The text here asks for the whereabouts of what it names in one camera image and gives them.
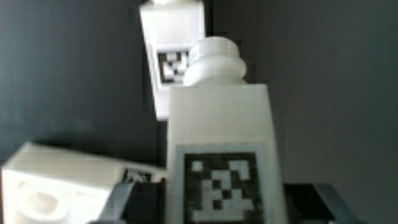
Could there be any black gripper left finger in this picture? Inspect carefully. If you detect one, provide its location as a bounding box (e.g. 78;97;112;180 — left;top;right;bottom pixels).
87;182;165;224

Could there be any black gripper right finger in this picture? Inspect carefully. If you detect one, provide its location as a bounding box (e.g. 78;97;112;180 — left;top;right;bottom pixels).
284;183;369;224

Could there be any white square tabletop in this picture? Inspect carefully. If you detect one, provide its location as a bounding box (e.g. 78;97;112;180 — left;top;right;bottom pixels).
0;142;165;224

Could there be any white table leg with tag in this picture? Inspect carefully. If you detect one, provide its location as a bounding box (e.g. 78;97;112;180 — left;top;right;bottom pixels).
165;37;288;224

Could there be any white table leg behind tabletop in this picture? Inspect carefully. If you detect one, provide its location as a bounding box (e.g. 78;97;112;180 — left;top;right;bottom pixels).
140;0;206;121

